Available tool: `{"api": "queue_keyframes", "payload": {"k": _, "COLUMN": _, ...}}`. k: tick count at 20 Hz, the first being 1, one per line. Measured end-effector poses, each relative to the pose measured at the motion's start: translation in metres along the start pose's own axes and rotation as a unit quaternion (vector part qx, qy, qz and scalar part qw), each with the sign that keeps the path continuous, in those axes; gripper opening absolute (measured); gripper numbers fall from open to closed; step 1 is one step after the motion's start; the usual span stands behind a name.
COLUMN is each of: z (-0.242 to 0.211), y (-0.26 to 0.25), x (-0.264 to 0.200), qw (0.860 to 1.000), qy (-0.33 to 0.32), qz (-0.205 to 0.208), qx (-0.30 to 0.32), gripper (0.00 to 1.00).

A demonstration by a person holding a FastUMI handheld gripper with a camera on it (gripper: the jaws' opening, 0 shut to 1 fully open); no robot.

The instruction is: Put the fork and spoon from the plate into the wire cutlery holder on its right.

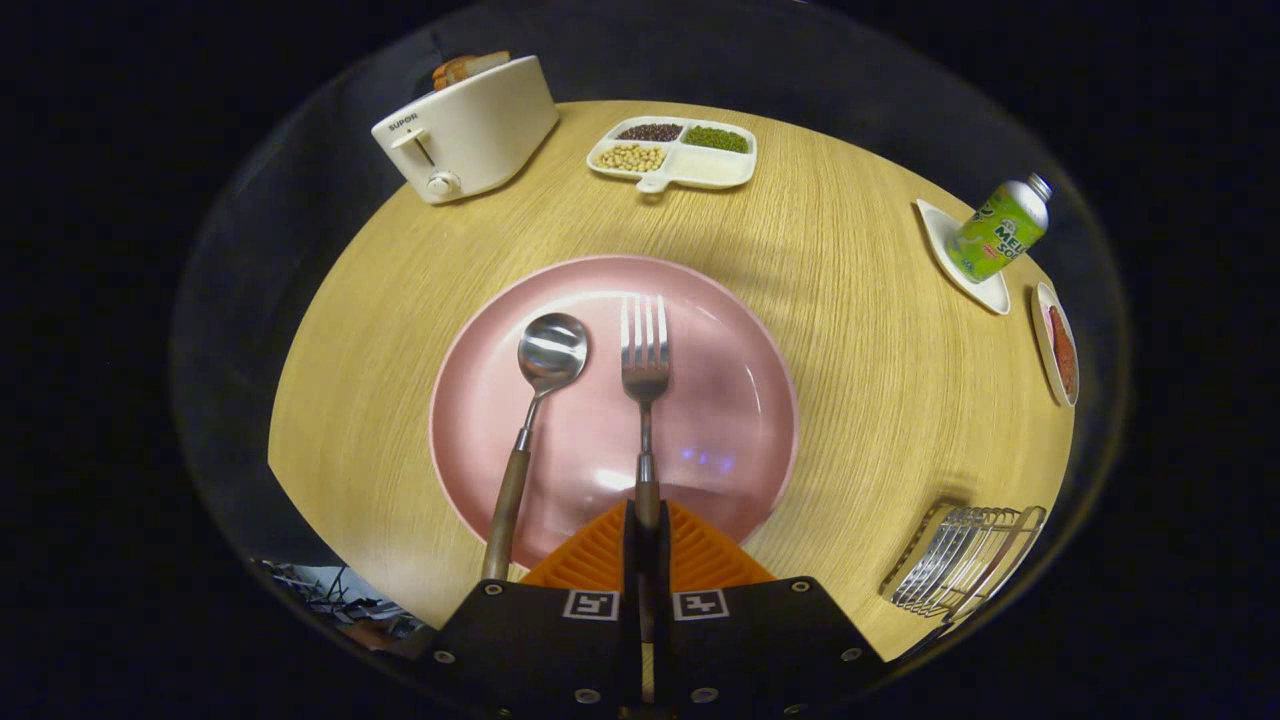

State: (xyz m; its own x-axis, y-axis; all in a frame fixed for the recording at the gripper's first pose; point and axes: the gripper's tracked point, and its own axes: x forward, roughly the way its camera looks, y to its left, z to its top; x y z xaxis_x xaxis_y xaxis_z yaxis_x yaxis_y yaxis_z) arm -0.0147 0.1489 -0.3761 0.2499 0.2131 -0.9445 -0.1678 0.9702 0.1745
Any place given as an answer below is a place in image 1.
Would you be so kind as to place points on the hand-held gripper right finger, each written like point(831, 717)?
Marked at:
point(664, 570)

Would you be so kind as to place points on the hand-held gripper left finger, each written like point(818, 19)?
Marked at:
point(630, 570)

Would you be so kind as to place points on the round pink plate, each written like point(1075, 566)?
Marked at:
point(720, 380)

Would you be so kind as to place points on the white divided dish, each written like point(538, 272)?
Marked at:
point(715, 170)

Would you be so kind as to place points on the pile of yellow soybeans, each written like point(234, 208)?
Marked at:
point(631, 157)

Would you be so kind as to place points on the white square coaster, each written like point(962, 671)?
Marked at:
point(940, 235)

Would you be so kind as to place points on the pile of green mung beans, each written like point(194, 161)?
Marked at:
point(716, 139)

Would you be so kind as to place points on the pile of dark red beans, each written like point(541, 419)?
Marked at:
point(650, 132)

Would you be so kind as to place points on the white oval plate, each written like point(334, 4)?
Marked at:
point(1042, 340)

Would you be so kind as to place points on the reddish brown meat slice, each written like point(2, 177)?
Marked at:
point(1062, 350)

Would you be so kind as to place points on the cream white toaster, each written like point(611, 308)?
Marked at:
point(480, 130)

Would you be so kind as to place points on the green soda bottle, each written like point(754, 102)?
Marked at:
point(1000, 230)

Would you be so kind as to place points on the toasted bread slice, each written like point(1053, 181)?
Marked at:
point(485, 64)
point(448, 74)

